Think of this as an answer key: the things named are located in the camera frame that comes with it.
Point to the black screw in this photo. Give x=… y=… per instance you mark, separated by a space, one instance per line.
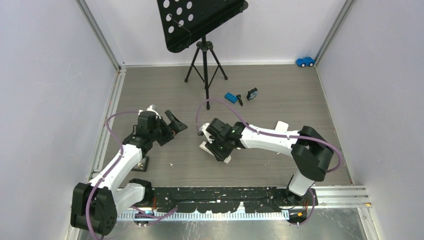
x=239 y=98

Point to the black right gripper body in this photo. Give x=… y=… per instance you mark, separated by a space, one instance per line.
x=220 y=149

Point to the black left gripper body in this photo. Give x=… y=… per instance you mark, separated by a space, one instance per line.
x=162 y=133

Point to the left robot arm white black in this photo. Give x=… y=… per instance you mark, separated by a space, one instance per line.
x=96 y=204

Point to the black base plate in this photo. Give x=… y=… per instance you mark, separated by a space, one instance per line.
x=265 y=199

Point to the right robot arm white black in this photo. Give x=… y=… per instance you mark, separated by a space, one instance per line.
x=309 y=150

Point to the small black blue box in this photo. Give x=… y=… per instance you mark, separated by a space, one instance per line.
x=251 y=94

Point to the blue toy car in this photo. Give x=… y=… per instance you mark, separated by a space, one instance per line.
x=305 y=62

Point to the blue toy brick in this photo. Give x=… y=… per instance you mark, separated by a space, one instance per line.
x=231 y=97

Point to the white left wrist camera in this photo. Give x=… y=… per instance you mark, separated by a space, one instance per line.
x=153 y=108

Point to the black music stand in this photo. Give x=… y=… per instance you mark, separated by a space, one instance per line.
x=187 y=22

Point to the white remote control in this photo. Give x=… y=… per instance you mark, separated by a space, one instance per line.
x=219 y=153

